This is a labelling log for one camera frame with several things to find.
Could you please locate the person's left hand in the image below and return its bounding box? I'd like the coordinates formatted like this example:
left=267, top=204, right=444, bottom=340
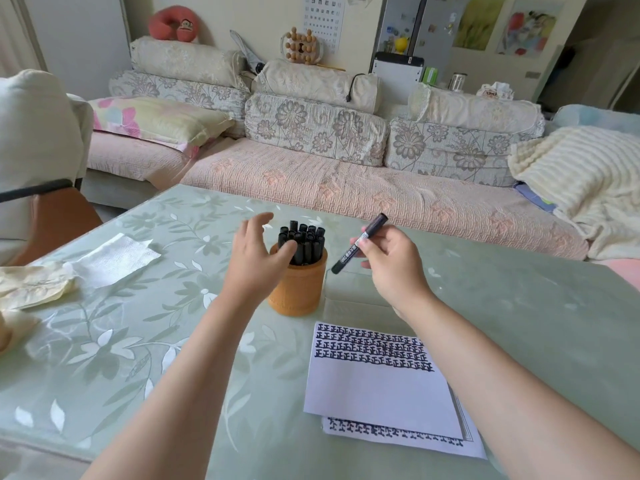
left=222, top=212, right=299, bottom=302

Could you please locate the person's right hand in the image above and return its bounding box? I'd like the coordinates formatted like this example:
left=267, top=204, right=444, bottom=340
left=357, top=225, right=436, bottom=314

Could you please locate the black marker pen white label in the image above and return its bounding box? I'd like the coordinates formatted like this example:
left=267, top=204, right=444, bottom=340
left=331, top=213, right=390, bottom=275

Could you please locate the person's left forearm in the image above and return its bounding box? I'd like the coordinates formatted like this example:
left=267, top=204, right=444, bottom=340
left=81, top=287, right=275, bottom=480

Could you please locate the person's right forearm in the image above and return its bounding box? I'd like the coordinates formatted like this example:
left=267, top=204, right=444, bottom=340
left=394, top=291, right=640, bottom=480

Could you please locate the bunch of black markers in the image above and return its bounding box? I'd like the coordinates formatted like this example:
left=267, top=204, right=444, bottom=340
left=277, top=221, right=327, bottom=267

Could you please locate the orange wooden pen holder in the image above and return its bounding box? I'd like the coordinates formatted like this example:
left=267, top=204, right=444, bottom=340
left=267, top=243, right=329, bottom=317

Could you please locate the sofa with pink quilted cover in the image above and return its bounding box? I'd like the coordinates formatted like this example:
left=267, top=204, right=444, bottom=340
left=81, top=130, right=591, bottom=261

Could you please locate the grey floral back cushion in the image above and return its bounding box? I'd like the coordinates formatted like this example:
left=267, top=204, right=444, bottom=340
left=384, top=117, right=547, bottom=188
left=108, top=70, right=252, bottom=139
left=244, top=92, right=390, bottom=168

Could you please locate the white sheet with black marks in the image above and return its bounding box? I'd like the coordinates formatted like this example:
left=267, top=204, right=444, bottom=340
left=303, top=322, right=465, bottom=441
left=321, top=385, right=488, bottom=460

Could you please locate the white tissue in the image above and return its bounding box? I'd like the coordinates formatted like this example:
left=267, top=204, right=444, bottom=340
left=74, top=233, right=162, bottom=290

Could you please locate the cream bolster cushion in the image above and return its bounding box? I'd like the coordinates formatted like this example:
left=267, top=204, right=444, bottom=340
left=408, top=83, right=546, bottom=139
left=252, top=59, right=383, bottom=115
left=130, top=36, right=247, bottom=89

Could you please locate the blue cloth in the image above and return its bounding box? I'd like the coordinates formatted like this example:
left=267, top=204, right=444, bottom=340
left=514, top=182, right=557, bottom=214

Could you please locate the white box with black trim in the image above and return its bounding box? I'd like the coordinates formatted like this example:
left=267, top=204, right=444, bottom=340
left=369, top=52, right=425, bottom=106

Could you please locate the green floral table cover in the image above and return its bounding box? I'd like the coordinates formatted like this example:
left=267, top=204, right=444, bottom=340
left=0, top=184, right=640, bottom=480

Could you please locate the pink yellow floral pillow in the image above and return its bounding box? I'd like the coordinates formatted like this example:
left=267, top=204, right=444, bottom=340
left=88, top=96, right=236, bottom=151

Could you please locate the tissue pack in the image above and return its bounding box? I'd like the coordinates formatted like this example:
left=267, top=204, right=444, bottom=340
left=475, top=82, right=515, bottom=101

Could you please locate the grey elongated tool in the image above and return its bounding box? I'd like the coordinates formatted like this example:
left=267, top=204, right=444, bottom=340
left=229, top=29, right=266, bottom=76

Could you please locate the wooden roller massager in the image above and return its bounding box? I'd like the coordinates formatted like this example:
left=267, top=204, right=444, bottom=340
left=280, top=27, right=321, bottom=66

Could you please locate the cream ribbed blanket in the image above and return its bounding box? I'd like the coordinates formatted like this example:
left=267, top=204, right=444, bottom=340
left=507, top=125, right=640, bottom=261

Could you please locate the silver refrigerator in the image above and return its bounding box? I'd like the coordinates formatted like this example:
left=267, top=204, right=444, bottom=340
left=372, top=0, right=469, bottom=76

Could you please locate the orange chair with black bar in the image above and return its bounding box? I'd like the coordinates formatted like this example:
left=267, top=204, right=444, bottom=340
left=0, top=178, right=104, bottom=266

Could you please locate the eye chart poster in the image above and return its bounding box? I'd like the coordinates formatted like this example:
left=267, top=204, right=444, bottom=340
left=302, top=0, right=347, bottom=56

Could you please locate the green painting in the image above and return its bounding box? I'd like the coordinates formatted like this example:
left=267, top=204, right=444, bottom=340
left=452, top=0, right=507, bottom=52

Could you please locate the pink cushion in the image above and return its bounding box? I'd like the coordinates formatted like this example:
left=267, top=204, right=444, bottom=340
left=594, top=258, right=640, bottom=291

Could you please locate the light blue fluffy fabric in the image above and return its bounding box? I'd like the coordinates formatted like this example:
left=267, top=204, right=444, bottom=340
left=552, top=104, right=640, bottom=141

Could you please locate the red neck pillow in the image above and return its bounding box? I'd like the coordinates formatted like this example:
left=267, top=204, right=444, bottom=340
left=148, top=5, right=200, bottom=44

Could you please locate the crumpled yellowish cloth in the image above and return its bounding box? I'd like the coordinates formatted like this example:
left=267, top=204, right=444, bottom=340
left=0, top=261, right=77, bottom=356

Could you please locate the colourful painting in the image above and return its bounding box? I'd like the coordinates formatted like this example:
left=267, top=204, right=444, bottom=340
left=496, top=0, right=565, bottom=58

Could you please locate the white padded seat cover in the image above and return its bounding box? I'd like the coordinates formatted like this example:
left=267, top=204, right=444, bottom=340
left=0, top=69, right=94, bottom=266

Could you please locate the white door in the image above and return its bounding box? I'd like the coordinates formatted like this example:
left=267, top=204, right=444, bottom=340
left=22, top=0, right=134, bottom=101

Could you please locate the black cable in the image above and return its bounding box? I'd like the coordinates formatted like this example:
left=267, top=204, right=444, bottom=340
left=346, top=73, right=366, bottom=104

